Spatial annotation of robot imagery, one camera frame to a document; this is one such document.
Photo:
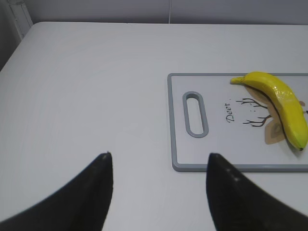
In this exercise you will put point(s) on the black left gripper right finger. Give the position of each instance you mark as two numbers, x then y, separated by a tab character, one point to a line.
237	204

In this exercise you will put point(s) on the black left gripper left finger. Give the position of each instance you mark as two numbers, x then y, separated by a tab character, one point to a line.
81	205

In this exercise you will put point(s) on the white grey deer cutting board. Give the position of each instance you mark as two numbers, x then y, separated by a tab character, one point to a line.
208	114

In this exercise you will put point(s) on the yellow plastic banana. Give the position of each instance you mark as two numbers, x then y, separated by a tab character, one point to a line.
285	102

